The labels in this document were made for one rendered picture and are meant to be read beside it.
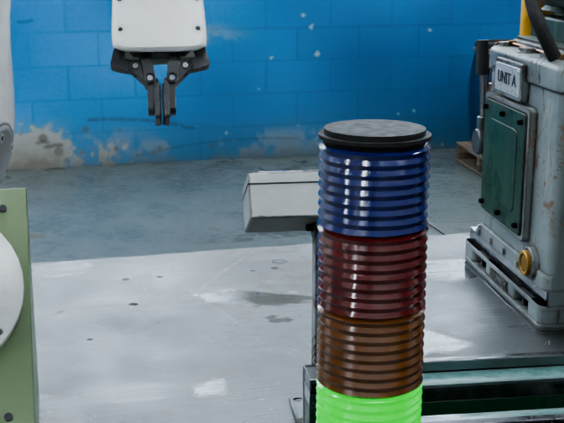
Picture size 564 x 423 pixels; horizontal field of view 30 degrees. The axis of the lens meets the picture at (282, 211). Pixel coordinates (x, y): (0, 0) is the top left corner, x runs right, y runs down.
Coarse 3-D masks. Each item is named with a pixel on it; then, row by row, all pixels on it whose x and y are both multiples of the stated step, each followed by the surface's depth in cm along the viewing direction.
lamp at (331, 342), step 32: (320, 320) 57; (352, 320) 56; (384, 320) 56; (416, 320) 57; (320, 352) 58; (352, 352) 56; (384, 352) 56; (416, 352) 57; (352, 384) 57; (384, 384) 56; (416, 384) 58
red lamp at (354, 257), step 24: (336, 240) 55; (360, 240) 54; (384, 240) 54; (408, 240) 55; (336, 264) 55; (360, 264) 55; (384, 264) 55; (408, 264) 55; (336, 288) 56; (360, 288) 55; (384, 288) 55; (408, 288) 56; (336, 312) 56; (360, 312) 55; (384, 312) 55; (408, 312) 56
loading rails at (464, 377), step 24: (432, 360) 100; (456, 360) 100; (480, 360) 100; (504, 360) 101; (528, 360) 101; (552, 360) 101; (312, 384) 95; (432, 384) 97; (456, 384) 97; (480, 384) 97; (504, 384) 98; (528, 384) 98; (552, 384) 98; (312, 408) 96; (432, 408) 97; (456, 408) 98; (480, 408) 98; (504, 408) 98; (528, 408) 99; (552, 408) 92
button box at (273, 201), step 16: (256, 176) 109; (272, 176) 109; (288, 176) 109; (304, 176) 110; (256, 192) 109; (272, 192) 109; (288, 192) 109; (304, 192) 109; (256, 208) 108; (272, 208) 108; (288, 208) 109; (304, 208) 109; (256, 224) 111; (272, 224) 111; (288, 224) 112; (304, 224) 112
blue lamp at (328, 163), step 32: (320, 160) 56; (352, 160) 54; (384, 160) 53; (416, 160) 54; (320, 192) 56; (352, 192) 54; (384, 192) 54; (416, 192) 54; (320, 224) 56; (352, 224) 54; (384, 224) 54; (416, 224) 55
